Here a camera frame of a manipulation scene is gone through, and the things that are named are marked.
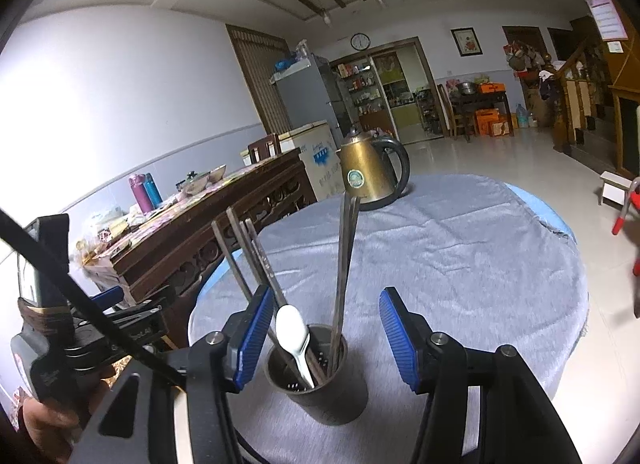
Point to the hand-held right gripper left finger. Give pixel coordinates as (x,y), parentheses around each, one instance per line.
(252,339)

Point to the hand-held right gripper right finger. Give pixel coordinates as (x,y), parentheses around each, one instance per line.
(402,339)

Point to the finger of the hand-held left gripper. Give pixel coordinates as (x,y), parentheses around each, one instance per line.
(107,298)

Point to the white plastic spoon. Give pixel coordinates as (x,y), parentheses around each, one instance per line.
(294,334)

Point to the dark metal utensil holder cup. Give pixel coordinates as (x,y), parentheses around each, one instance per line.
(330,394)

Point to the person's left hand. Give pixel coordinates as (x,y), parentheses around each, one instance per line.
(50,421)

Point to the grey tablecloth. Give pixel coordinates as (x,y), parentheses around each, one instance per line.
(450,269)

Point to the pink water bottle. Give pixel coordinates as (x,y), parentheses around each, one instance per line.
(141,194)

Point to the blue water bottle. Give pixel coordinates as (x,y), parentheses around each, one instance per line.
(153,190)

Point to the dark wooden sideboard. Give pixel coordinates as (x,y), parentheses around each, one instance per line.
(210,224)

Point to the ceramic bowl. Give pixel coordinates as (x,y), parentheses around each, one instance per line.
(218,174)

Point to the gold electric kettle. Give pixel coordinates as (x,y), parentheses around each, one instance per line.
(365,169)

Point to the blue round table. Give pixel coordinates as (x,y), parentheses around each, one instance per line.
(545,214)

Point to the wooden chair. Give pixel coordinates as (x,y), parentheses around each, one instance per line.
(264,149)

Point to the white chest freezer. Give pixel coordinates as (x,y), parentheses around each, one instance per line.
(315,154)

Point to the orange cardboard box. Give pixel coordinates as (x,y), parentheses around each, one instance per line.
(492,124)

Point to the glass door pantry cabinet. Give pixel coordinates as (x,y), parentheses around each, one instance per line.
(385,89)

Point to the grey refrigerator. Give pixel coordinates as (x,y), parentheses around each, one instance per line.
(310,94)

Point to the clear water jug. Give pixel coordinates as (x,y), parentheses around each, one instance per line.
(521,116)

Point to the red metal chair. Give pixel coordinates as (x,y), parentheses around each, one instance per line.
(627,214)

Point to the metal basin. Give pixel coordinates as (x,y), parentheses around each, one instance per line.
(466,88)

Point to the wooden lattice screen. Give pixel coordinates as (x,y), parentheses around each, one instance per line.
(260,79)

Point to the small white stool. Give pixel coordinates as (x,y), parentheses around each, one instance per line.
(617,186)

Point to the wooden stair railing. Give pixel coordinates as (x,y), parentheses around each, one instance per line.
(575,94)

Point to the round wall clock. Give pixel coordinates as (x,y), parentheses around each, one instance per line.
(360,41)

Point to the framed wall picture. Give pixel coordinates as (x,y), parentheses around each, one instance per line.
(467,42)

